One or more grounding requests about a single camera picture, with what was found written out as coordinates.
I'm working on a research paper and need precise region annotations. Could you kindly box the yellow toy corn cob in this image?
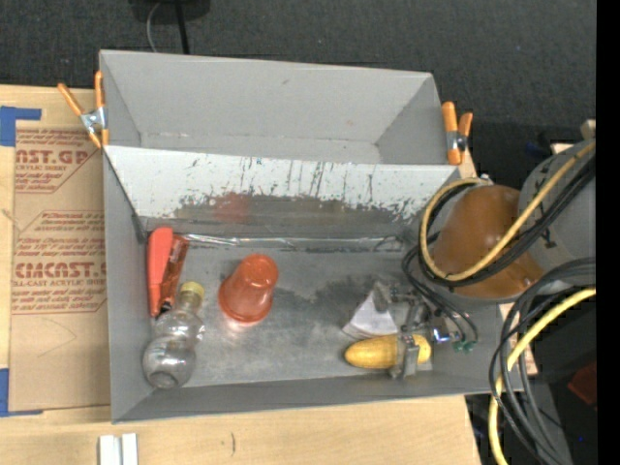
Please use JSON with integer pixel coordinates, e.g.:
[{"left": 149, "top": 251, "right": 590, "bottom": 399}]
[{"left": 344, "top": 334, "right": 433, "bottom": 370}]

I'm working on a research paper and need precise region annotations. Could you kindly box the grey metal bin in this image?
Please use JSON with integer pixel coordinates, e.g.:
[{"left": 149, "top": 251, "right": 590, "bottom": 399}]
[{"left": 98, "top": 49, "right": 527, "bottom": 424}]

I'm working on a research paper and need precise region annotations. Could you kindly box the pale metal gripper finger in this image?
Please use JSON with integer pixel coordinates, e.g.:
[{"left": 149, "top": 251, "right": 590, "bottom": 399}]
[
  {"left": 371, "top": 282, "right": 404, "bottom": 312},
  {"left": 390, "top": 333, "right": 433, "bottom": 381}
]

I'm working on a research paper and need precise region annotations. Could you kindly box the clear plastic bottle yellow cap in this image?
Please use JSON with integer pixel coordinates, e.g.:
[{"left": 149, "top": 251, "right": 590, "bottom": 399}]
[{"left": 141, "top": 281, "right": 207, "bottom": 390}]

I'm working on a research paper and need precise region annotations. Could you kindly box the orange plastic cup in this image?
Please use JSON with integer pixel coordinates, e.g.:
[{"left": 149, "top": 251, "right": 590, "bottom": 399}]
[{"left": 217, "top": 253, "right": 281, "bottom": 326}]

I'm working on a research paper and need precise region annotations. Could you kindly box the white triangular paper piece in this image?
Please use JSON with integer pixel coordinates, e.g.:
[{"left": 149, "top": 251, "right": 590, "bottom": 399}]
[{"left": 342, "top": 292, "right": 400, "bottom": 337}]

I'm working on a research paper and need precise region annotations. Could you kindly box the brown cardboard board red print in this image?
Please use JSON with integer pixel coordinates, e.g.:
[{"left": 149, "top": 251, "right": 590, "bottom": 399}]
[{"left": 0, "top": 83, "right": 112, "bottom": 419}]

